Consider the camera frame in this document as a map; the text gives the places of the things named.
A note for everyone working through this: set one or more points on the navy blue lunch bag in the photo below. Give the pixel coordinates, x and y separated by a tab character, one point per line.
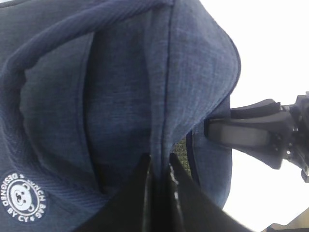
94	105

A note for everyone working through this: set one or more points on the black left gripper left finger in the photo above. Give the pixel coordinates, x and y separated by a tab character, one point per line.
130	209

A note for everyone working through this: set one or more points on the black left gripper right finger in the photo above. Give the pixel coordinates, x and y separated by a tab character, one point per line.
192	210

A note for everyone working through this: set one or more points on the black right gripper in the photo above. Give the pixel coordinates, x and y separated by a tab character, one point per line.
261	132

